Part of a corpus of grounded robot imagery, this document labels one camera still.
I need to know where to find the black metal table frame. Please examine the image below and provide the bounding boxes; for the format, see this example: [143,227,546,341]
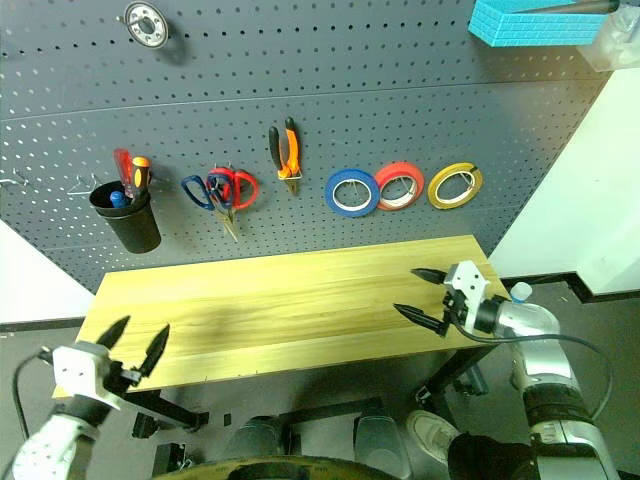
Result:
[127,344,501,436]

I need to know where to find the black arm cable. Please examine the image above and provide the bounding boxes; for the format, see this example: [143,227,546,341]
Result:
[12,349,54,441]
[462,329,614,424]

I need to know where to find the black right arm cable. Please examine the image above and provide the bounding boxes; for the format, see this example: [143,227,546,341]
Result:
[462,329,614,424]

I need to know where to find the orange and black screwdriver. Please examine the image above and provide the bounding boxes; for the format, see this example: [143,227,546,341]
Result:
[128,155,153,201]

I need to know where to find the red tape roll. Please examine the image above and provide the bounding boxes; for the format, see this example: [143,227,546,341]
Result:
[373,160,426,212]

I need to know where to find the yellow tape roll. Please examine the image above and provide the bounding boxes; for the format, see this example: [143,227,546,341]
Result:
[426,161,485,211]

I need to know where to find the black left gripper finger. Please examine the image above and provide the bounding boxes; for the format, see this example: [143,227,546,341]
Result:
[137,323,171,377]
[94,314,132,351]

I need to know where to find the black plastic cup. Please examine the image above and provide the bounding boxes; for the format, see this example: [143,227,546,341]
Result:
[88,180,163,255]

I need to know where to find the clear plastic container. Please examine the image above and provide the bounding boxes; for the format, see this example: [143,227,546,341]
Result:
[577,0,640,74]

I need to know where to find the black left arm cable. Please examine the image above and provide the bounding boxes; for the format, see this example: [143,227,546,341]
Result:
[12,349,54,441]

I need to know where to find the black trouser leg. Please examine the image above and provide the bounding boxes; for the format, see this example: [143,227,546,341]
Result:
[446,432,539,480]

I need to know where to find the round silver metal disc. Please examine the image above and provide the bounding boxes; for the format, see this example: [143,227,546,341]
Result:
[122,0,170,50]

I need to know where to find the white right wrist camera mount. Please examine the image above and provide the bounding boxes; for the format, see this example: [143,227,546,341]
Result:
[444,260,491,334]

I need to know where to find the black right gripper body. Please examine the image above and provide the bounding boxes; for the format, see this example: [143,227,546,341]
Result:
[441,278,469,327]

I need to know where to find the dark grey rounded shape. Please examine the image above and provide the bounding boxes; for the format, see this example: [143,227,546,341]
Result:
[224,414,286,459]
[352,405,414,476]

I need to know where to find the red handled screwdriver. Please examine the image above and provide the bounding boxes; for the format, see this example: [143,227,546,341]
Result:
[112,147,136,200]

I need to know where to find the white capped plastic bottle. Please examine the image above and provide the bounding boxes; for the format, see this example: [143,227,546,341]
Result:
[507,281,534,305]

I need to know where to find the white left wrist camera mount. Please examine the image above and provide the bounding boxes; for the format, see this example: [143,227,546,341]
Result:
[52,342,114,411]

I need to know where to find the dark grey metal pegboard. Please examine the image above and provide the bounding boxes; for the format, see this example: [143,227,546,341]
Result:
[0,0,614,296]

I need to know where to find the turquoise brick-pattern box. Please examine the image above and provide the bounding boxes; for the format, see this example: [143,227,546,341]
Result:
[468,0,609,49]

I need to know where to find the orange and black pliers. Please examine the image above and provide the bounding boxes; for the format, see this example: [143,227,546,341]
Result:
[268,116,304,196]

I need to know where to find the red handled scissors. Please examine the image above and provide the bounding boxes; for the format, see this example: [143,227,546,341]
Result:
[207,166,261,236]

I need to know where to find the dark blue handled scissors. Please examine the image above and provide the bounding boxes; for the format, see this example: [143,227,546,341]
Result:
[180,173,241,245]

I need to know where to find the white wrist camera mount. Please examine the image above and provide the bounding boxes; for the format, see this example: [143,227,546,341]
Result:
[52,342,114,411]
[444,260,491,334]

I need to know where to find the blue tape roll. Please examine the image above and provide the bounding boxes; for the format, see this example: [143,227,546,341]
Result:
[323,168,382,219]

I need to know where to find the white sneaker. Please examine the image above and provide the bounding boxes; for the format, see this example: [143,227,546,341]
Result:
[405,408,464,466]

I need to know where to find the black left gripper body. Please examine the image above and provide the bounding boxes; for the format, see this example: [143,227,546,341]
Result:
[106,359,144,397]

